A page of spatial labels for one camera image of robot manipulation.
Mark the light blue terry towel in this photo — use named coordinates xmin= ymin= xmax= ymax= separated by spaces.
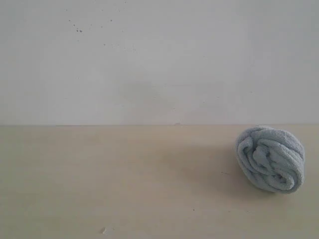
xmin=235 ymin=125 xmax=306 ymax=194

